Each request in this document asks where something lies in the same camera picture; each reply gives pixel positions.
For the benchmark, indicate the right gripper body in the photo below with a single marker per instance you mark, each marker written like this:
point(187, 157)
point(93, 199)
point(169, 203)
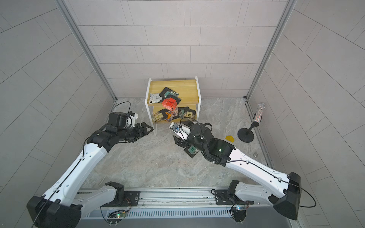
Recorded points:
point(194, 140)

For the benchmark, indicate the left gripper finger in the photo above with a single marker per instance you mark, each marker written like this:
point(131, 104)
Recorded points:
point(146, 129)
point(138, 137)

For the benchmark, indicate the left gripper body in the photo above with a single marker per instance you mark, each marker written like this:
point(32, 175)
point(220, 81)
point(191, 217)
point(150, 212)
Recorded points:
point(130, 133)

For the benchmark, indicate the green label tea bag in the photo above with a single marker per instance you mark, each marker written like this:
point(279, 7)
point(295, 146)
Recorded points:
point(191, 151)

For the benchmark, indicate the red tea bag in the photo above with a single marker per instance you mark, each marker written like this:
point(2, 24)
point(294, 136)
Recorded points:
point(170, 104)

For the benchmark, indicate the black green tea bag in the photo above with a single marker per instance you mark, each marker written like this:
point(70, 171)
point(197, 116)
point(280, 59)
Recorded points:
point(169, 93)

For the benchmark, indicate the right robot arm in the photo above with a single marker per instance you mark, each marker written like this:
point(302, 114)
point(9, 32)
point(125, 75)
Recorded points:
point(280, 190)

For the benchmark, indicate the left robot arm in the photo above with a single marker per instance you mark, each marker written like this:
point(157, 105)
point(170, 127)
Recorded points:
point(58, 207)

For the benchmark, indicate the yellow label tea bag lower-left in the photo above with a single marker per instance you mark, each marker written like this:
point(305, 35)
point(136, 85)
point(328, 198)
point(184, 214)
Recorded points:
point(158, 117)

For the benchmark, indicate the yellow label tea bag lower-right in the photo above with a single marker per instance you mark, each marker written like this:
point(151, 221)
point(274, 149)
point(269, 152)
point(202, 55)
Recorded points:
point(190, 113)

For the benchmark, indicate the orange tea bag lower shelf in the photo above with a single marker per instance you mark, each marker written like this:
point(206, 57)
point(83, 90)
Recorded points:
point(167, 115)

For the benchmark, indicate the floral tea bag lower shelf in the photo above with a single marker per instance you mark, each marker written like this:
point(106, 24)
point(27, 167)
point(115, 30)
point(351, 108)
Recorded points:
point(173, 114)

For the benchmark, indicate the dark green tea bag lower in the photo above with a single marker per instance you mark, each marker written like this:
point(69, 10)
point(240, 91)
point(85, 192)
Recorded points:
point(182, 111)

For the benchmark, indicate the white label tea bag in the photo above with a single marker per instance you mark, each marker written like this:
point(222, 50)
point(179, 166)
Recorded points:
point(155, 98)

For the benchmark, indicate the wooden two-tier shelf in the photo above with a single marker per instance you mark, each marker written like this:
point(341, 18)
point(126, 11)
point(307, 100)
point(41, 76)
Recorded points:
point(189, 93)

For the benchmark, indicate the yellow paper piece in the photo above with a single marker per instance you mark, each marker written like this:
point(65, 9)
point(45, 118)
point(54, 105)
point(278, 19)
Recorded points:
point(230, 138)

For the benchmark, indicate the left circuit board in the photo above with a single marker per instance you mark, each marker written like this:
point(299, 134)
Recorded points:
point(114, 218)

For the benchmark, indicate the circuit board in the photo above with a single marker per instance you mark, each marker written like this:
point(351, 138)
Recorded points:
point(114, 218)
point(238, 214)

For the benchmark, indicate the right circuit board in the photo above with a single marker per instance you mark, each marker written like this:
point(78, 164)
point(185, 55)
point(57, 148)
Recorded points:
point(238, 214)

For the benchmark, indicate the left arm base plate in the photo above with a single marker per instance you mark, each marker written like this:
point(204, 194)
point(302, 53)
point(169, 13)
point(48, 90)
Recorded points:
point(128, 198)

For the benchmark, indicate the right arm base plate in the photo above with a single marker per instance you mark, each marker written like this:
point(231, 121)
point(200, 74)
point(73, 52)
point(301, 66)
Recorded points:
point(223, 198)

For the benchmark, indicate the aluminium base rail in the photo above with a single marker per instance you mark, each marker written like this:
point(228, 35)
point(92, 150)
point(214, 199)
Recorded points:
point(166, 203)

